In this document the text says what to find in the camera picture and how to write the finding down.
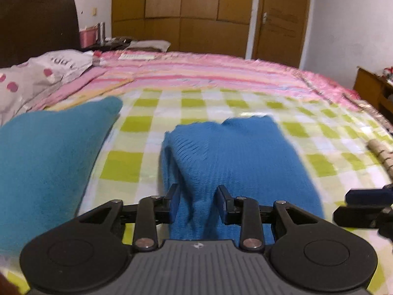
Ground brown wooden door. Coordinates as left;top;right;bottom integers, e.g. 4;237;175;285
253;0;310;67

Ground blue knitted sweater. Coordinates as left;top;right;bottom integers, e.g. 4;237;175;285
161;116;324;242

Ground grey pillow with pink dots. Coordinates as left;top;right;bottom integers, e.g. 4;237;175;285
1;49;93;125

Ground beige checked folded garment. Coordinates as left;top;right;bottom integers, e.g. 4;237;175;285
367;139;393;178

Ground dark wooden headboard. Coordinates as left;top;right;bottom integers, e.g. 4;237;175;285
1;0;81;68

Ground pink floral items on desk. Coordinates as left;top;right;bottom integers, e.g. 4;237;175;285
383;67;393;84

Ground wooden side desk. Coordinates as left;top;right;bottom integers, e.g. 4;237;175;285
353;67;393;123

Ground brown wooden wardrobe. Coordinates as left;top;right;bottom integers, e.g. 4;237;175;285
112;0;253;57

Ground pink storage box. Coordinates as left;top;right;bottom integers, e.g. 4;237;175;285
79;26;98;48

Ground teal folded cloth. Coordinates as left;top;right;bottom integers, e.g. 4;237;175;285
1;97;123;256

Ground grey cloth on nightstand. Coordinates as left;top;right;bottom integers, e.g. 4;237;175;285
126;40;171;53

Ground steel thermos cup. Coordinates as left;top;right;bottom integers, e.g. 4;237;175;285
97;22;106;45

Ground pink striped bedspread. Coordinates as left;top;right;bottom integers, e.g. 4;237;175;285
32;51;392;132

